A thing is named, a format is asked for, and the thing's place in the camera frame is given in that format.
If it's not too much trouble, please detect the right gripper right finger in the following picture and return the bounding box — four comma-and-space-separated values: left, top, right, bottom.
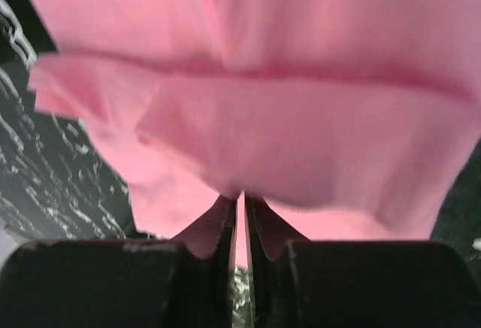
244, 196, 480, 328

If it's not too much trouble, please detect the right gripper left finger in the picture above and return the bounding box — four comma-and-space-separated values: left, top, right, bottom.
1, 197, 237, 327

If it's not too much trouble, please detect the pink t-shirt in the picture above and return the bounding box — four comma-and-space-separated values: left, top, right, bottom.
13, 0, 481, 269

